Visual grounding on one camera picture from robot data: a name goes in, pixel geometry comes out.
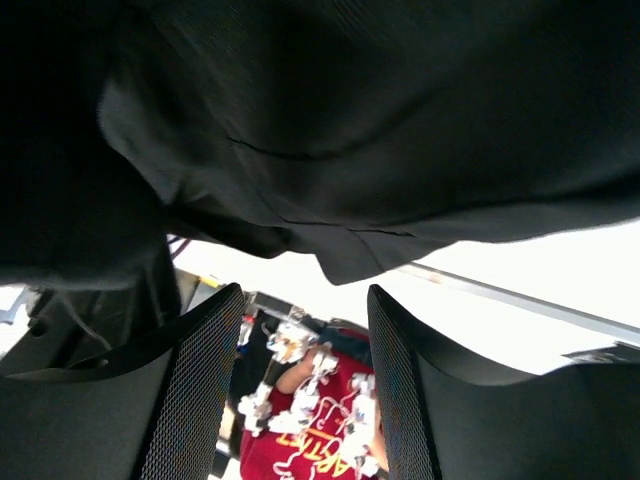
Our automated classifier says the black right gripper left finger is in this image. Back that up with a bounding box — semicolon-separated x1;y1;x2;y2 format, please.
1;284;244;479

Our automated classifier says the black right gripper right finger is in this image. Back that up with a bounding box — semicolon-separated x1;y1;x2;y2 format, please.
367;285;639;479

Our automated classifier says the black skirt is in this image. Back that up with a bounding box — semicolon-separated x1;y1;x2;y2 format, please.
1;1;639;289

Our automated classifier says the person in red shirt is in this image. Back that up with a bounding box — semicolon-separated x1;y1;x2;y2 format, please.
228;317;389;479

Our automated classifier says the aluminium table edge rail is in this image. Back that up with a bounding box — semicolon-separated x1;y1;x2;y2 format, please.
397;262;639;346

